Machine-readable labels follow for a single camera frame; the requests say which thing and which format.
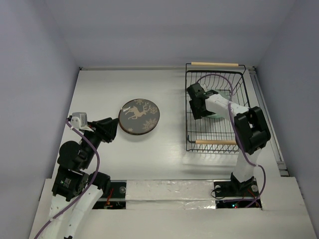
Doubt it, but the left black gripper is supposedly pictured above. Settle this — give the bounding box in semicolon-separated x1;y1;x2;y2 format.
82;116;119;167

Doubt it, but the grey reindeer plate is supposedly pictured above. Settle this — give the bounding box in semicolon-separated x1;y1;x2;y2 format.
118;99;160;135

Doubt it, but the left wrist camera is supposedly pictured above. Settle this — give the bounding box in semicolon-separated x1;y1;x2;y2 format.
67;112;88;129

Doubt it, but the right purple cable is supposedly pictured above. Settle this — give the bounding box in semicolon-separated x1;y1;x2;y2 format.
195;73;267;208

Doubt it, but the black wire dish rack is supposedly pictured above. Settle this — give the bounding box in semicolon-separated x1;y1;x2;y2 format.
184;63;250;154

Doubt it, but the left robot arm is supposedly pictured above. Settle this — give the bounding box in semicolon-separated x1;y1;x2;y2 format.
35;112;119;239

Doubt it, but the mint green plate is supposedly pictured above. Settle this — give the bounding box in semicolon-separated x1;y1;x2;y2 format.
205;90;230;120

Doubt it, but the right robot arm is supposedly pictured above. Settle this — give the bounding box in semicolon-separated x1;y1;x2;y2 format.
186;83;271;198

